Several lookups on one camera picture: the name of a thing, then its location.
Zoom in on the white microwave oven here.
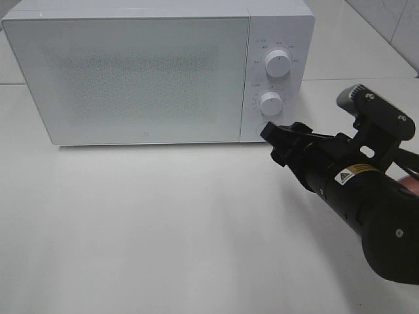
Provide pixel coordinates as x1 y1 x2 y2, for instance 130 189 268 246
1 1 315 145

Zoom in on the pink round plate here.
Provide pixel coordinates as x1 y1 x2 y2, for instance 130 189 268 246
398 175 419 196

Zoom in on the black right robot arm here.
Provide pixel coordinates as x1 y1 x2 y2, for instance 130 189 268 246
261 122 418 285

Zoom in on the upper white power knob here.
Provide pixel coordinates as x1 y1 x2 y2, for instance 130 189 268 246
264 48 291 78

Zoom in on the white microwave door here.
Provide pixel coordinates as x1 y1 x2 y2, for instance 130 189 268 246
4 18 249 145

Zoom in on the lower white timer knob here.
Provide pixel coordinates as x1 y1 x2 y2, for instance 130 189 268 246
259 92 283 116

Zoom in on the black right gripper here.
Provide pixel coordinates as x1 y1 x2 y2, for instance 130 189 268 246
261 122 385 196

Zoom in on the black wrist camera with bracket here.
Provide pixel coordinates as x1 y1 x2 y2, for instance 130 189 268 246
337 84 416 171

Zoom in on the round white door button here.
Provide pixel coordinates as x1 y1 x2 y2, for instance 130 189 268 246
255 122 267 141

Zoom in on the black camera cable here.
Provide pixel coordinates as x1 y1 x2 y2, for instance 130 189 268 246
394 147 419 181

